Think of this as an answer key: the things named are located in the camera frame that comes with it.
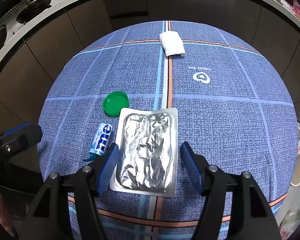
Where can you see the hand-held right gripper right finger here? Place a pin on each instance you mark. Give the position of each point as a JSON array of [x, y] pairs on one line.
[[190, 170]]

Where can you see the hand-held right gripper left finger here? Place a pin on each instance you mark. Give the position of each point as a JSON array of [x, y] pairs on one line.
[[107, 170]]

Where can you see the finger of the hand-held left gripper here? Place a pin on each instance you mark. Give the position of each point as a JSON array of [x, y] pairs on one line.
[[17, 138]]

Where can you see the blue white gum tube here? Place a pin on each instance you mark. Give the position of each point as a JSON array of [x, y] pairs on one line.
[[102, 137]]

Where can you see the blue checked tablecloth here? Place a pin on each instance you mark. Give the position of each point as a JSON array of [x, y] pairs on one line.
[[215, 130]]

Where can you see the green plastic lid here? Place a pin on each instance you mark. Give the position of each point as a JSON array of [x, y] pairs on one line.
[[115, 102]]

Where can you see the crumpled plastic bag red print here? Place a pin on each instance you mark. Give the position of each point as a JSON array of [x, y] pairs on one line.
[[293, 223]]

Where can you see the white folded napkin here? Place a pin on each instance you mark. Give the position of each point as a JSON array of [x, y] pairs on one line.
[[172, 43]]

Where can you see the black gas stove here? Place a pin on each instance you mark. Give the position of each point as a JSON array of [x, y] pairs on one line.
[[5, 10]]

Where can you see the black pan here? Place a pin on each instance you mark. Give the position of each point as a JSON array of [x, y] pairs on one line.
[[35, 10]]

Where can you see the grey kitchen countertop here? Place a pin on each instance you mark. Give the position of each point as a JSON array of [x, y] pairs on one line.
[[72, 1]]

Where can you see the dark kitchen cabinets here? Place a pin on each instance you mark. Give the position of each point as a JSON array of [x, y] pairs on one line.
[[202, 2]]

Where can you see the pink packet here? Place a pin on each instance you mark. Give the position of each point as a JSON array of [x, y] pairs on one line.
[[297, 6]]

